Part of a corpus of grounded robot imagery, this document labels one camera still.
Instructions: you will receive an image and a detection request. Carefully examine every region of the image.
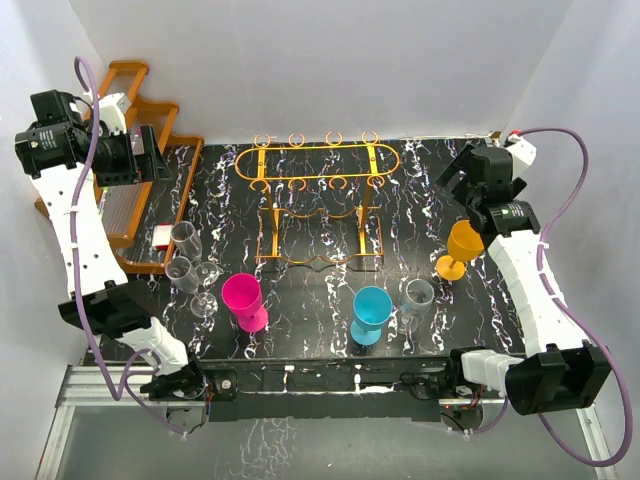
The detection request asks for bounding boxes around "clear flute glass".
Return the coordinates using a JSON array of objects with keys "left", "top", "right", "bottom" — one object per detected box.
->
[
  {"left": 170, "top": 221, "right": 221, "bottom": 288},
  {"left": 165, "top": 256, "right": 218, "bottom": 318}
]

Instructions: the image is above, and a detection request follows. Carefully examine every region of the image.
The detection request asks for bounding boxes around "clear flute glass front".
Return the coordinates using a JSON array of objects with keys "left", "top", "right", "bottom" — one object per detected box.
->
[{"left": 165, "top": 256, "right": 218, "bottom": 318}]

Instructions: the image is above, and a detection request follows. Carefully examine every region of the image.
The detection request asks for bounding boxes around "pink plastic wine glass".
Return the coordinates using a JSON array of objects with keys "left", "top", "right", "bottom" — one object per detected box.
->
[{"left": 221, "top": 273, "right": 268, "bottom": 333}]

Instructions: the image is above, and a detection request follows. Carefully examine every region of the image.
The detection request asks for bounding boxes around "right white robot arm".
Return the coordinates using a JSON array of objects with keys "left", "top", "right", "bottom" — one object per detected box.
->
[{"left": 436, "top": 144, "right": 611, "bottom": 415}]

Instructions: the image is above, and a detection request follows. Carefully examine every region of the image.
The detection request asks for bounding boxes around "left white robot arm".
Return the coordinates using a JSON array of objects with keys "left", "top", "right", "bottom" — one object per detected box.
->
[{"left": 15, "top": 90, "right": 207, "bottom": 400}]

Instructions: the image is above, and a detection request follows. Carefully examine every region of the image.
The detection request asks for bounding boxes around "orange plastic wine glass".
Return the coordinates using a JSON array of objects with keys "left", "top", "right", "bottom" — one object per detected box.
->
[{"left": 436, "top": 220, "right": 484, "bottom": 281}]

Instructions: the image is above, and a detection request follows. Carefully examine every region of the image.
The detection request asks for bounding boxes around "clear grey wine glass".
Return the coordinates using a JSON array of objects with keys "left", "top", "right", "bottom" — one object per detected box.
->
[{"left": 397, "top": 278, "right": 435, "bottom": 334}]

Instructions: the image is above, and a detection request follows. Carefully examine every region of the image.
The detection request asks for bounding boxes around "blue plastic wine glass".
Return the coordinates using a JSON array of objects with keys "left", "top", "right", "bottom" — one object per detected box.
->
[{"left": 350, "top": 286, "right": 393, "bottom": 346}]

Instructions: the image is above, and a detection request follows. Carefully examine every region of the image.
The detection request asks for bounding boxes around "orange wooden stepped shelf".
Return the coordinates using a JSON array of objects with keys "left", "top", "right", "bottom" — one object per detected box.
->
[{"left": 33, "top": 60, "right": 206, "bottom": 276}]

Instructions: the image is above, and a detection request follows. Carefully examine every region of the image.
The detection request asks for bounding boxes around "small red white box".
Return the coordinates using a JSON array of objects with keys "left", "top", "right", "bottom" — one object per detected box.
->
[{"left": 151, "top": 224, "right": 172, "bottom": 250}]

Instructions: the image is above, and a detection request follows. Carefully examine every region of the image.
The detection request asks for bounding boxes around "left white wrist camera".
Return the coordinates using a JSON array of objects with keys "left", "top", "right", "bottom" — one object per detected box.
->
[{"left": 76, "top": 91, "right": 131, "bottom": 136}]

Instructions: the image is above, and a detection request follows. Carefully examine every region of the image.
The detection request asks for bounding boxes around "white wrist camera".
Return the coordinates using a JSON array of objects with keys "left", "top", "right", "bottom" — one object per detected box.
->
[
  {"left": 504, "top": 131, "right": 537, "bottom": 178},
  {"left": 76, "top": 91, "right": 131, "bottom": 136}
]

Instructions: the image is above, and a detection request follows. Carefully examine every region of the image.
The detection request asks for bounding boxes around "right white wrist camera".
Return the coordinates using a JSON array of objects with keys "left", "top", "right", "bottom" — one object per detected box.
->
[{"left": 504, "top": 131, "right": 537, "bottom": 178}]

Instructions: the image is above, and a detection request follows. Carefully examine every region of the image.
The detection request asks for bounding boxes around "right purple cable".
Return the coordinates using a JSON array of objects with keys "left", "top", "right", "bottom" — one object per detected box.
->
[{"left": 449, "top": 126, "right": 634, "bottom": 468}]

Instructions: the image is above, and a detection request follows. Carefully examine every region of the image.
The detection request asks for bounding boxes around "purple cable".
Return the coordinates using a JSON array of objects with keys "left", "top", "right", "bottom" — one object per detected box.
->
[
  {"left": 68, "top": 55, "right": 211, "bottom": 441},
  {"left": 449, "top": 126, "right": 634, "bottom": 468}
]

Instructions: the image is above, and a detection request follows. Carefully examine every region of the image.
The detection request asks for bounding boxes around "gold wire wine glass rack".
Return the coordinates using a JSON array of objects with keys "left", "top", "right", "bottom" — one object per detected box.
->
[{"left": 234, "top": 132, "right": 401, "bottom": 266}]

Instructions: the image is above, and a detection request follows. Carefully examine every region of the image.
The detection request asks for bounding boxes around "black table front rail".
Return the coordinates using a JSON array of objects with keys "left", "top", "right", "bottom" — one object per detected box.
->
[{"left": 139, "top": 349, "right": 506, "bottom": 426}]

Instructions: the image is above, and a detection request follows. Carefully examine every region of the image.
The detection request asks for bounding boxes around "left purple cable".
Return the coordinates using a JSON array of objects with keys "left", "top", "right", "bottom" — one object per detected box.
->
[{"left": 68, "top": 55, "right": 211, "bottom": 441}]

